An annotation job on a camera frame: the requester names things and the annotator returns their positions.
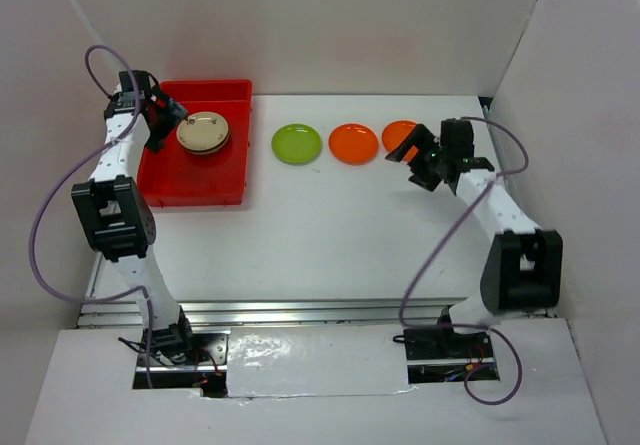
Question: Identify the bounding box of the cream floral plate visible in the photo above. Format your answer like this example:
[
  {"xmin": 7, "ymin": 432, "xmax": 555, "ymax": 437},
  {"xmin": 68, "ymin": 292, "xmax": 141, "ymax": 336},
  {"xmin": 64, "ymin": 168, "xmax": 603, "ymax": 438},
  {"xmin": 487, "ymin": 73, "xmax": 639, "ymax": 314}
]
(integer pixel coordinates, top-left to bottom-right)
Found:
[{"xmin": 176, "ymin": 111, "xmax": 230, "ymax": 150}]

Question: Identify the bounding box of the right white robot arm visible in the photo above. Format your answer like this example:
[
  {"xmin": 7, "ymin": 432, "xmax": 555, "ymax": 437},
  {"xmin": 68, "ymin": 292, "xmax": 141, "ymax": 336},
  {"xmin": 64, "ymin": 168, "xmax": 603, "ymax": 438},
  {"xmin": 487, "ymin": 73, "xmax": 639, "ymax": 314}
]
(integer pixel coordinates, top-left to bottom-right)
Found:
[{"xmin": 386, "ymin": 117, "xmax": 563, "ymax": 357}]

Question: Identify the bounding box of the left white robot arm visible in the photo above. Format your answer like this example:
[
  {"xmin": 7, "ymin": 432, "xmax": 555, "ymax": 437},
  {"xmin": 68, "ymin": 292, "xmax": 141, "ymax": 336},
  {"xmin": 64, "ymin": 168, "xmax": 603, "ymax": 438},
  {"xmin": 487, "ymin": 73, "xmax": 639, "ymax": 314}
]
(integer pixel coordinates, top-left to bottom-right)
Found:
[{"xmin": 71, "ymin": 70, "xmax": 198, "ymax": 365}]

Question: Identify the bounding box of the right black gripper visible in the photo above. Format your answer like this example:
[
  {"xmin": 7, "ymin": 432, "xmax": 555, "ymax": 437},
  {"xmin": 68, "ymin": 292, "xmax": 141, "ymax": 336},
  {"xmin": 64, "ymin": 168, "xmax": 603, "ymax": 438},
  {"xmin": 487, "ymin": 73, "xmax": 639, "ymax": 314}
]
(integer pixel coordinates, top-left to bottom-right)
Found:
[{"xmin": 387, "ymin": 124, "xmax": 450, "ymax": 192}]

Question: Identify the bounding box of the aluminium rail frame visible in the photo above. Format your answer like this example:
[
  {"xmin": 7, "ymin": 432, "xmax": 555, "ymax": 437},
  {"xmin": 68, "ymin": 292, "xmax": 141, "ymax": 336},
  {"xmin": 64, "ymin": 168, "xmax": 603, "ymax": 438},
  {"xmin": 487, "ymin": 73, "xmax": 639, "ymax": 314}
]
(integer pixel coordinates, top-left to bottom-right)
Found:
[{"xmin": 74, "ymin": 93, "xmax": 559, "ymax": 391}]

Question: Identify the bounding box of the green plate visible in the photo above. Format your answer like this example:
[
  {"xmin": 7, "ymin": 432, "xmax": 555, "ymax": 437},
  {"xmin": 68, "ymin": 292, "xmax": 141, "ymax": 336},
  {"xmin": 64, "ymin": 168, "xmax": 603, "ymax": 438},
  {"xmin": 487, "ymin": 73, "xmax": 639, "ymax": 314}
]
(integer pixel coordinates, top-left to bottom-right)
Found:
[{"xmin": 271, "ymin": 123, "xmax": 323, "ymax": 165}]

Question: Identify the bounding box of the orange plate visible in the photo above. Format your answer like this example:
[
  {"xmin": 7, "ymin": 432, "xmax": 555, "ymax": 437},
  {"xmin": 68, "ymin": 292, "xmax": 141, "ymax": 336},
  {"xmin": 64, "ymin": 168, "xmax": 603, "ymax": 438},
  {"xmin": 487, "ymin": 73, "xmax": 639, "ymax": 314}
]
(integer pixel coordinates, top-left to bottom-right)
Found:
[
  {"xmin": 381, "ymin": 120, "xmax": 416, "ymax": 152},
  {"xmin": 328, "ymin": 123, "xmax": 379, "ymax": 165}
]

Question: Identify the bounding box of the white foil cover sheet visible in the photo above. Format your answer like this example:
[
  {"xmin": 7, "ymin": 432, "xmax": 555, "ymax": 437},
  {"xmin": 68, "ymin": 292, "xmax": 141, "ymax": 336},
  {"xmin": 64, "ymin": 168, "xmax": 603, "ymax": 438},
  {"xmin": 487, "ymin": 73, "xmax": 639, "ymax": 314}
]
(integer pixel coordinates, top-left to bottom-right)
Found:
[{"xmin": 226, "ymin": 325, "xmax": 411, "ymax": 398}]

